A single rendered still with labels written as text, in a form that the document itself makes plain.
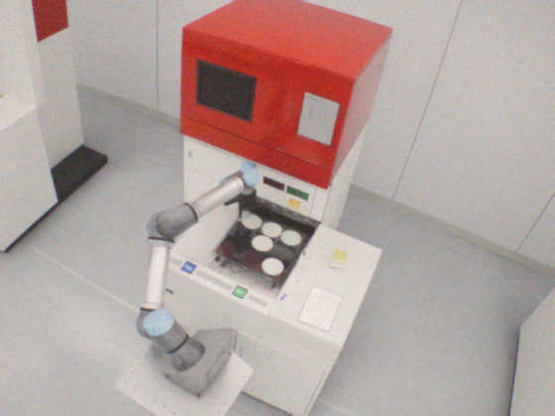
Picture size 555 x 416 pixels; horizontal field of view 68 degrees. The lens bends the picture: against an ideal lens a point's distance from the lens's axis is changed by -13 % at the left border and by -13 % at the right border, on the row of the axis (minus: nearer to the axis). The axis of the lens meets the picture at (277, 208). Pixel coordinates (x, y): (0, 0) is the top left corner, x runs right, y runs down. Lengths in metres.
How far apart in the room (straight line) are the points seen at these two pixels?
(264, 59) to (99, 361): 2.03
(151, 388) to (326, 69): 1.47
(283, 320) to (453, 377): 1.62
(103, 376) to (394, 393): 1.81
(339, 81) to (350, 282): 0.91
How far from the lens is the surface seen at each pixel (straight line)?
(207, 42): 2.09
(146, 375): 2.02
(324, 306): 2.07
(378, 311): 3.36
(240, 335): 2.25
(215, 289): 2.07
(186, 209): 1.85
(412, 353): 3.27
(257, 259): 2.27
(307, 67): 1.91
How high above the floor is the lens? 2.63
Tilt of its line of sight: 43 degrees down
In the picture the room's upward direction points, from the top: 10 degrees clockwise
